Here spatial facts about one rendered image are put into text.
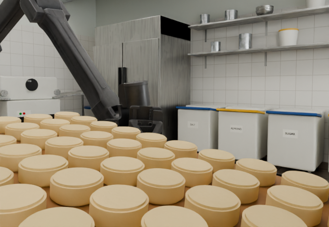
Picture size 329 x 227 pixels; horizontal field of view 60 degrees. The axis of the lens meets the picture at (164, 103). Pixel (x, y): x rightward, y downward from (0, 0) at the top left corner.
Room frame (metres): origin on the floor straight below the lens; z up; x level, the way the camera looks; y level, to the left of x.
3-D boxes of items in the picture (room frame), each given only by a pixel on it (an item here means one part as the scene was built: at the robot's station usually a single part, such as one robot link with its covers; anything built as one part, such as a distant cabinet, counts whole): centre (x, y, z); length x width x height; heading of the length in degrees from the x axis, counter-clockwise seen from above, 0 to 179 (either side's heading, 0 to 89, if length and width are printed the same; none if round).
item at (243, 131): (3.82, -1.08, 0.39); 0.64 x 0.54 x 0.77; 144
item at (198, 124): (4.21, -0.56, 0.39); 0.64 x 0.54 x 0.77; 146
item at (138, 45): (4.76, 0.40, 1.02); 1.40 x 0.91 x 2.05; 53
